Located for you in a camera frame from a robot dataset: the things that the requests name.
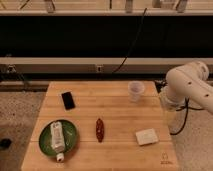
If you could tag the translucent plastic cup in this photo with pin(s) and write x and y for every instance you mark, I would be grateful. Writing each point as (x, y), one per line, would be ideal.
(135, 89)

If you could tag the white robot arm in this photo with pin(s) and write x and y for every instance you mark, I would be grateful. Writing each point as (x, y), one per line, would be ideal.
(186, 81)

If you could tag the black smartphone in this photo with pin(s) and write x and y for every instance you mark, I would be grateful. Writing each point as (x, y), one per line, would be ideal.
(68, 100)

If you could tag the red chili pepper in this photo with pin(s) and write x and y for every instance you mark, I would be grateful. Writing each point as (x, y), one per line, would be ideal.
(99, 130)

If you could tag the green round plate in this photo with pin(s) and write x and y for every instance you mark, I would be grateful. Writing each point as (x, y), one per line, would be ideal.
(70, 138)

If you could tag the white squeeze bottle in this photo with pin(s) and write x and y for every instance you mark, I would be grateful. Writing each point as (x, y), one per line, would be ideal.
(57, 140)

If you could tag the black object on floor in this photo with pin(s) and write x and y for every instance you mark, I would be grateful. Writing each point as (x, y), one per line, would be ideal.
(5, 143)

